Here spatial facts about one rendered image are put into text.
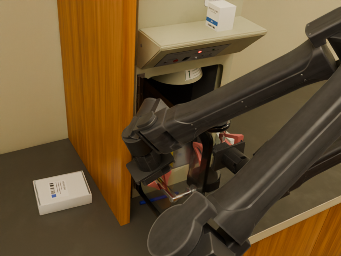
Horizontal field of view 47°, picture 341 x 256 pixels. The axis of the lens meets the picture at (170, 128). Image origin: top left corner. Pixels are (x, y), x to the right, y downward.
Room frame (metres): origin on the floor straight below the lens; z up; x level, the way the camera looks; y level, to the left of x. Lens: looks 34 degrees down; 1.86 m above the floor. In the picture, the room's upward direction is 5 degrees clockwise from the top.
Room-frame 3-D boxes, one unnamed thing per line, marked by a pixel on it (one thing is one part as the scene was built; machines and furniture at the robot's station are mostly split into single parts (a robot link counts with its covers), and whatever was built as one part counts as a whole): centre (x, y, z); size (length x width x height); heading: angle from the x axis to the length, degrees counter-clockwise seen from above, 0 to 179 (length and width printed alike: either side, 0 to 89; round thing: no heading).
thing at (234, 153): (0.84, -0.18, 1.21); 0.10 x 0.07 x 0.07; 125
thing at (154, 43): (0.97, -0.06, 1.46); 0.32 x 0.12 x 0.10; 123
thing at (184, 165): (0.79, 0.00, 1.19); 0.30 x 0.01 x 0.40; 35
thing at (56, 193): (0.91, 0.32, 0.96); 0.16 x 0.12 x 0.04; 117
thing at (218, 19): (0.99, -0.10, 1.54); 0.05 x 0.05 x 0.06; 34
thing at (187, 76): (1.11, 0.01, 1.34); 0.18 x 0.18 x 0.05
